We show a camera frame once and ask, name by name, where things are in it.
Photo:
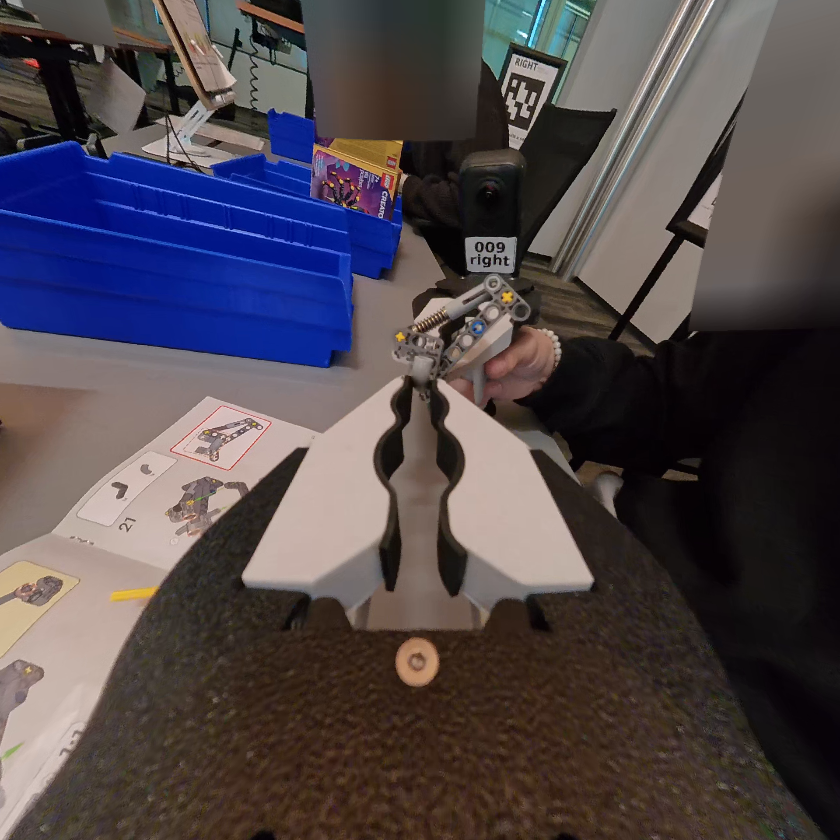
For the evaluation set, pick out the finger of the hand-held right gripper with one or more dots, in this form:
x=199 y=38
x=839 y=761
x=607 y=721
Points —
x=433 y=305
x=499 y=338

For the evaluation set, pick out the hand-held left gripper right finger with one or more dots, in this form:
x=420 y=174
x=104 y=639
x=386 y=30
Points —
x=518 y=518

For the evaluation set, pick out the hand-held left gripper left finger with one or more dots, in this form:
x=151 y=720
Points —
x=321 y=518

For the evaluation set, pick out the grey lego suspension assembly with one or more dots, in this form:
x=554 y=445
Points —
x=420 y=341

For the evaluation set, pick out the lego instruction booklet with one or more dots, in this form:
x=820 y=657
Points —
x=282 y=446

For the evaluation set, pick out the purple yellow lego box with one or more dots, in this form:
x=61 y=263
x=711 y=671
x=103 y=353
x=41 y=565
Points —
x=348 y=184

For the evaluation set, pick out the yellow lego axle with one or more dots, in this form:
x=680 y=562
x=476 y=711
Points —
x=134 y=594

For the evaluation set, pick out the person's right hand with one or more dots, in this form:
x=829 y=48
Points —
x=525 y=367

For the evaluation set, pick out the black chair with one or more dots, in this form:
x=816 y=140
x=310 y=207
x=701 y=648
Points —
x=571 y=170

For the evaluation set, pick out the black white tag sign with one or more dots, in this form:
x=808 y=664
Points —
x=531 y=92

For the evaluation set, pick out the black easel stand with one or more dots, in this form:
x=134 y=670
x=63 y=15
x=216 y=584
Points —
x=646 y=285

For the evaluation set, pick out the shiny metal pole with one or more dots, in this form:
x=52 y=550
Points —
x=633 y=131

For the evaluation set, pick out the operator's black-sleeved left arm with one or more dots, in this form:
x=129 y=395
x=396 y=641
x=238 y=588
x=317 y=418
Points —
x=754 y=525

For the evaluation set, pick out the document board on white stand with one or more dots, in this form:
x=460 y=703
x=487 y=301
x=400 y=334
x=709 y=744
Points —
x=197 y=52

